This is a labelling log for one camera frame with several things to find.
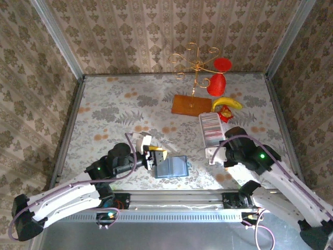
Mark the teal card holder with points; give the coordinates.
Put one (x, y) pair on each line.
(171, 166)

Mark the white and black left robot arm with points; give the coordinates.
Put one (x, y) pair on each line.
(65, 198)

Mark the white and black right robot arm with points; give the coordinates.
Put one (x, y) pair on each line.
(286, 187)

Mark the clear box of cards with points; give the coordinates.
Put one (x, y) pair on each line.
(212, 125)

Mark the red snack packet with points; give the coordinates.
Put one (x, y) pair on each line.
(225, 114)

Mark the yellow banana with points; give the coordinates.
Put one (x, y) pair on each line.
(230, 102)

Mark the floral tablecloth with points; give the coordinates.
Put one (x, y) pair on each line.
(117, 99)

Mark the small electronics board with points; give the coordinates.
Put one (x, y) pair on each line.
(251, 217)
(106, 217)

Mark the red hourglass-shaped goblet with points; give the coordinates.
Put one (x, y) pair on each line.
(217, 84)

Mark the aluminium table edge rail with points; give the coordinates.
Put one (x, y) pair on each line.
(284, 130)
(68, 130)

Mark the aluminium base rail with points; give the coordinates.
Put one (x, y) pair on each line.
(177, 200)

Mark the aluminium frame post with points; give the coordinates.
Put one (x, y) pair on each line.
(58, 39)
(289, 39)

